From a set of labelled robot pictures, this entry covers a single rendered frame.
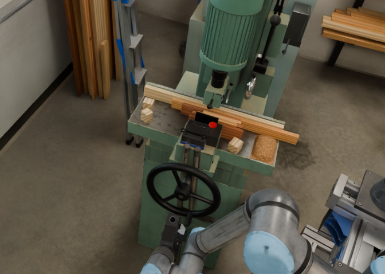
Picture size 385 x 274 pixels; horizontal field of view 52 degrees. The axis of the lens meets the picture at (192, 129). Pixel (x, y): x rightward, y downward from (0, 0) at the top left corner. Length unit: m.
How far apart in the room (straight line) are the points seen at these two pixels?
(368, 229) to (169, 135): 0.87
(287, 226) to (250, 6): 0.68
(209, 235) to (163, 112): 0.61
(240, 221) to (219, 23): 0.63
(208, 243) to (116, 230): 1.14
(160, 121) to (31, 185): 1.19
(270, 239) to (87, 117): 2.18
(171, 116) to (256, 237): 0.82
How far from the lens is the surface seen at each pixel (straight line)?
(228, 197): 1.72
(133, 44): 2.30
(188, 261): 1.28
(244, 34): 1.34
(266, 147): 1.54
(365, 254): 1.68
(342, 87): 3.80
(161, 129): 1.56
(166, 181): 1.76
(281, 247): 0.92
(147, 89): 1.67
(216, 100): 1.52
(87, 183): 2.52
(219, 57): 1.37
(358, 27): 3.41
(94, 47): 2.84
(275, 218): 0.96
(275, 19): 1.26
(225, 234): 1.18
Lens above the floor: 1.99
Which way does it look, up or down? 44 degrees down
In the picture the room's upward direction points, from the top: 11 degrees clockwise
